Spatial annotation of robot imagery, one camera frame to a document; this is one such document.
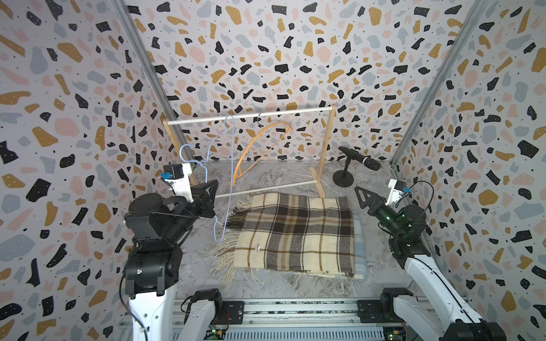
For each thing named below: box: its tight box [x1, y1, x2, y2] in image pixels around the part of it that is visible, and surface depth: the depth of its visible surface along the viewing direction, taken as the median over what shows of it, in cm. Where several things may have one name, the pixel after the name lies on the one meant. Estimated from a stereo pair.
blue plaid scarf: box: [351, 209, 369, 281], surface depth 91 cm
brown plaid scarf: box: [211, 192, 356, 285], surface depth 91 cm
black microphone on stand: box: [332, 145, 382, 188], surface depth 104 cm
